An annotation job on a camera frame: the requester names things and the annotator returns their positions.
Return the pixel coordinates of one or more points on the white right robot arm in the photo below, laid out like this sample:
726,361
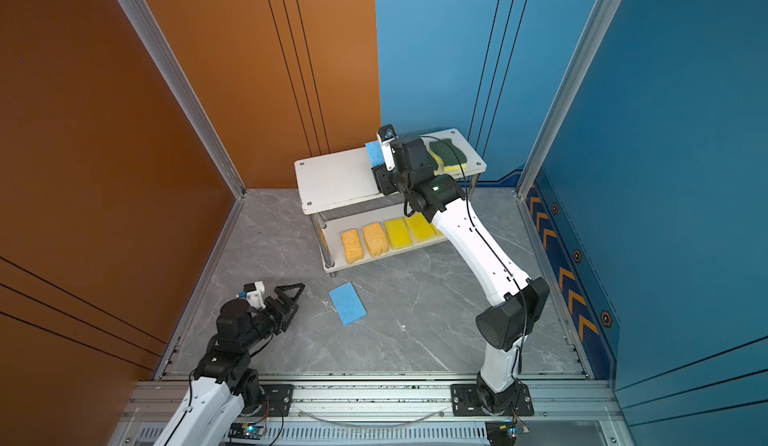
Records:
516,300

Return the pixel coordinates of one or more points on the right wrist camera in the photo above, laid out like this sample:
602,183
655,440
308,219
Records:
385,135

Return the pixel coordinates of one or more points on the orange cellulose sponge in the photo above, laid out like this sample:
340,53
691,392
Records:
352,246
375,239

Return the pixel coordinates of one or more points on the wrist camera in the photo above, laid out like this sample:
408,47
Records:
385,135
253,294

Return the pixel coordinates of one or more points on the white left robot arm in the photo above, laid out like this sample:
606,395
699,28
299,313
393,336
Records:
225,398

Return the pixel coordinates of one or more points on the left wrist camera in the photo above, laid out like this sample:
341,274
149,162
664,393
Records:
253,294

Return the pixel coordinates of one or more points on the left aluminium corner post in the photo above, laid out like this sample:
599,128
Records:
155,42

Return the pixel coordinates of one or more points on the green scrub sponge top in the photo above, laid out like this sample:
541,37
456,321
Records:
453,158

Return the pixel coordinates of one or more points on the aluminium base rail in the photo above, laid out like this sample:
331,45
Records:
398,409

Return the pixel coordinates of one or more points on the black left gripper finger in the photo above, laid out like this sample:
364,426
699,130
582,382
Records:
287,296
288,314

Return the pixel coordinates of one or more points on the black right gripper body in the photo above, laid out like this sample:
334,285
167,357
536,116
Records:
405,184

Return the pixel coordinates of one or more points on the green circuit board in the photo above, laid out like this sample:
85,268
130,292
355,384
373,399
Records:
246,431
503,433

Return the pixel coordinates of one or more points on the right green circuit board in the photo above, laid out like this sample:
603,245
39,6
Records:
503,433

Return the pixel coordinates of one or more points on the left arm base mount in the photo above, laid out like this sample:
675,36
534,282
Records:
268,400

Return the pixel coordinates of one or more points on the blue sponge bottom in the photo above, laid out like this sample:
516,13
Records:
375,155

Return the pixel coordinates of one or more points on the right aluminium corner post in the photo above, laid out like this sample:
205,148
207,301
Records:
590,40

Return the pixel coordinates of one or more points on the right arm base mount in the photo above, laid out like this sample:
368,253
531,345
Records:
480,400

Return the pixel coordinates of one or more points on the aluminium corner post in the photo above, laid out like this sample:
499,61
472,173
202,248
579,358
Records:
155,42
590,40

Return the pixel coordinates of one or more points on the white two-tier metal shelf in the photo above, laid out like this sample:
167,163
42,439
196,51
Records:
338,192

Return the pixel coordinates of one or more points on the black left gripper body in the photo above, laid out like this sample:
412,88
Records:
272,318

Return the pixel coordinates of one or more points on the left green circuit board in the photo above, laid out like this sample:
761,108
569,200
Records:
246,431

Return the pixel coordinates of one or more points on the yellow green sponge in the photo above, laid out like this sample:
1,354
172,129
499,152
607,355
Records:
436,160

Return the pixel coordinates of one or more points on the blue sponge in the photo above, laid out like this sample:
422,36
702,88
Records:
375,155
347,303

